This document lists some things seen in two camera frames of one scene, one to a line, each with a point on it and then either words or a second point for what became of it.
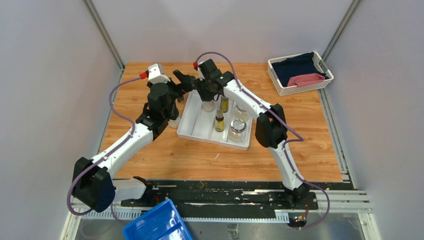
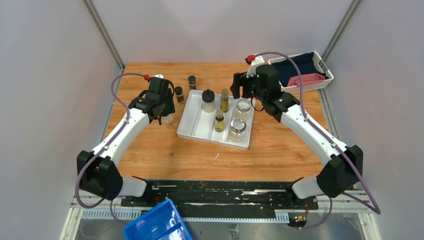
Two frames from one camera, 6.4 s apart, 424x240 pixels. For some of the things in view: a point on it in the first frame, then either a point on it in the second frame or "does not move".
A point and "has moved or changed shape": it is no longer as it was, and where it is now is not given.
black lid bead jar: [174, 124] has moved or changed shape
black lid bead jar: [208, 106] does not move
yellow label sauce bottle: [219, 122] does not move
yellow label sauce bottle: [224, 104] does not move
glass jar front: [238, 130] does not move
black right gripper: [204, 93] -> [240, 80]
